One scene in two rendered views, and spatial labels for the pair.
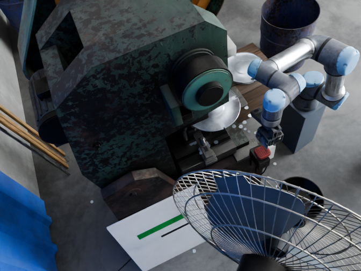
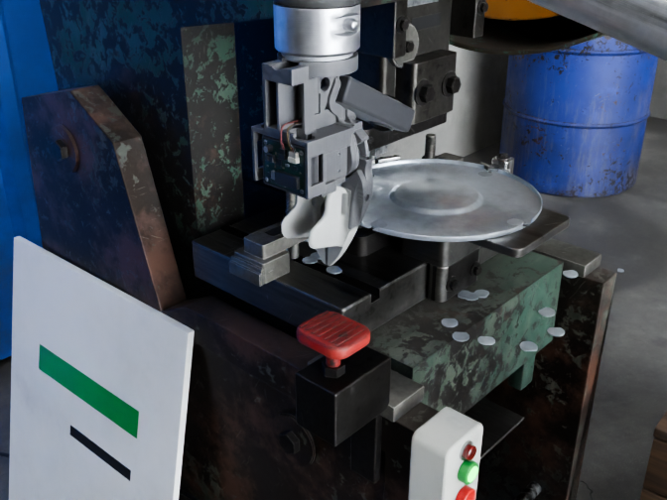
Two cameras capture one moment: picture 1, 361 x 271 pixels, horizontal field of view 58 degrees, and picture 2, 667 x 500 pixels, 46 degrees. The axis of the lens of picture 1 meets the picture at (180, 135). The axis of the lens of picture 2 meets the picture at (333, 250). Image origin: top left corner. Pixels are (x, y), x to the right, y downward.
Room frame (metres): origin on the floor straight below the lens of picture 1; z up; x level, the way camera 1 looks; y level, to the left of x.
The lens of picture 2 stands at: (0.24, -0.91, 1.20)
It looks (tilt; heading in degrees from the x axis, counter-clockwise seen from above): 26 degrees down; 52
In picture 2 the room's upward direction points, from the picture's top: straight up
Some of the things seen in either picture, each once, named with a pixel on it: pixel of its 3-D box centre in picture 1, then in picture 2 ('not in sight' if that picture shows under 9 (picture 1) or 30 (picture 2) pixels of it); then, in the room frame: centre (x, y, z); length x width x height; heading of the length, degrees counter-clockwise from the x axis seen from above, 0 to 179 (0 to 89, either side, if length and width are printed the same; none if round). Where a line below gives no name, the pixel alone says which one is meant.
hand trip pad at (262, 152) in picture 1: (261, 155); (333, 357); (0.67, -0.35, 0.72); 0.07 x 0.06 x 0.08; 100
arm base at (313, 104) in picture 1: (307, 96); not in sight; (1.07, -0.80, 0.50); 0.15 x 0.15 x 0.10
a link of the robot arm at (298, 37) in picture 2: (272, 116); (320, 30); (0.65, -0.36, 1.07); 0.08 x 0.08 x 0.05
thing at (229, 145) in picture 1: (192, 128); (365, 239); (0.96, -0.07, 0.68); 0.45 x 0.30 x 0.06; 10
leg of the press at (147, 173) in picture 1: (193, 197); (186, 398); (0.67, 0.02, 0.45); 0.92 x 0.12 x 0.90; 100
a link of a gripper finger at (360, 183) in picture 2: not in sight; (347, 183); (0.67, -0.37, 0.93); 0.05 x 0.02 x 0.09; 100
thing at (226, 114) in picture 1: (211, 107); (436, 195); (0.98, -0.19, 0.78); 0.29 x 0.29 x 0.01
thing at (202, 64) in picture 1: (195, 84); not in sight; (0.71, -0.09, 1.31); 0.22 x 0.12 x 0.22; 100
